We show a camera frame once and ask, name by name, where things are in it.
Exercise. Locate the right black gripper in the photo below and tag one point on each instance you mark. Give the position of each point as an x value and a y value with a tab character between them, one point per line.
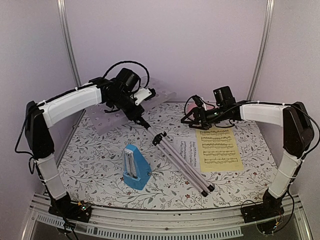
205	126

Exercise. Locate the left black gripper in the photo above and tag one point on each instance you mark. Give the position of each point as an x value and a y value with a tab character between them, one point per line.
134	113

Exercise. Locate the yellow sheet music page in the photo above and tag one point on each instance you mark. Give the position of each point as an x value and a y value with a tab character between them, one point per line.
218	150

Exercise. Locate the lilac music stand with tripod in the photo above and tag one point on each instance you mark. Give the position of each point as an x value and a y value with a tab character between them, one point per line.
106	116

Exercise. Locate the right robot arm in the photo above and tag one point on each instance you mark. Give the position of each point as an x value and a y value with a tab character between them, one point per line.
297	135

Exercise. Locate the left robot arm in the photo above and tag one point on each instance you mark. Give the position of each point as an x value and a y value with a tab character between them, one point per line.
41	116

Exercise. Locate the pink plate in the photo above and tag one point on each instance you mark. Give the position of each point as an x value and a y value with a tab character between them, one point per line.
205	105

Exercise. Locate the white sheet music page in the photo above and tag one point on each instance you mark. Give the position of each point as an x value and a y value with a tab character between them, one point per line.
188	149

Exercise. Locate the blue metronome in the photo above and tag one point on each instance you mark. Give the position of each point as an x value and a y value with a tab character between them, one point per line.
136	169

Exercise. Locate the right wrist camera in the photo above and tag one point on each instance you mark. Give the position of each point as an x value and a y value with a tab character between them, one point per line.
197	101

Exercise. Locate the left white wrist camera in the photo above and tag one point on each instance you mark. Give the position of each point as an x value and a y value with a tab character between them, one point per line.
143	94

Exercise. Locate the front aluminium rail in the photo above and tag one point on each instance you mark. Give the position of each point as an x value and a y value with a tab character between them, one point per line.
114	223

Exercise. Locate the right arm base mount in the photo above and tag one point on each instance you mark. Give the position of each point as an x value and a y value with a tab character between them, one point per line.
256	212

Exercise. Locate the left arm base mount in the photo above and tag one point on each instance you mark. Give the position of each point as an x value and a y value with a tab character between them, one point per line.
80	212

